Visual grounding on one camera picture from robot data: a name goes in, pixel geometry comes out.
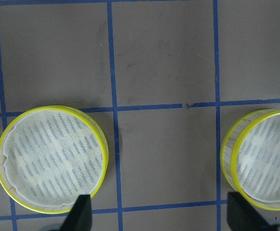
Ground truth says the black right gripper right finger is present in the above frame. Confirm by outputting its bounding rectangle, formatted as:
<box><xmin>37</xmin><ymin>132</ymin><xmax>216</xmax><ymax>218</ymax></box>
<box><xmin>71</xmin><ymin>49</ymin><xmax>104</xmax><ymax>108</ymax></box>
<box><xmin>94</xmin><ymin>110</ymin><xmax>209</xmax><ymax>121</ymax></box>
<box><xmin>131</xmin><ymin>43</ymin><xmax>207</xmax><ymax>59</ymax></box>
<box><xmin>227</xmin><ymin>192</ymin><xmax>274</xmax><ymax>231</ymax></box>

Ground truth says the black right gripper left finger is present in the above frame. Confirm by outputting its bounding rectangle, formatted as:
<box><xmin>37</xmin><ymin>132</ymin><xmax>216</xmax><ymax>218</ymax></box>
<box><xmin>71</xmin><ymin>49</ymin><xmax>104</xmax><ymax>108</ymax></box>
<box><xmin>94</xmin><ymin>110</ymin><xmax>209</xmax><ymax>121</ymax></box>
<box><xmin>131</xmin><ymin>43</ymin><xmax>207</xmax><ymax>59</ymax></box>
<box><xmin>59</xmin><ymin>194</ymin><xmax>93</xmax><ymax>231</ymax></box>

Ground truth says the yellow bamboo steamer basket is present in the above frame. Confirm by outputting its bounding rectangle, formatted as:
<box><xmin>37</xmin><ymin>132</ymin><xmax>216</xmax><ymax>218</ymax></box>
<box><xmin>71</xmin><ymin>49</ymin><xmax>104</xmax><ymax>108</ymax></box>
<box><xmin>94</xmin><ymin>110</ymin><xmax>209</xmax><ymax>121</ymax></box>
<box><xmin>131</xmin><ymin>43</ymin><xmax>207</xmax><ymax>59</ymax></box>
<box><xmin>0</xmin><ymin>105</ymin><xmax>109</xmax><ymax>214</ymax></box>

